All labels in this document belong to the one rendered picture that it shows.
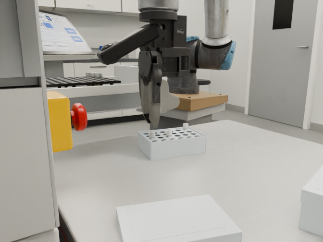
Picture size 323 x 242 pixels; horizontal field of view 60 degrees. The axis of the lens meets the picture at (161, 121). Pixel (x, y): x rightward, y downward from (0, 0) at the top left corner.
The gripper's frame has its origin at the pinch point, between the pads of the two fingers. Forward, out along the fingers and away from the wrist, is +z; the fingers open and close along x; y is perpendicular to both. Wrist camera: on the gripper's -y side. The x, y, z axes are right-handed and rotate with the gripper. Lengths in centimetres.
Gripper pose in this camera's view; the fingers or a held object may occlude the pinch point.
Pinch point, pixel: (148, 119)
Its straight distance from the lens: 56.1
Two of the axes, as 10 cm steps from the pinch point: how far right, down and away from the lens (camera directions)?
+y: 9.3, -0.8, 3.5
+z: 0.0, 9.7, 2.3
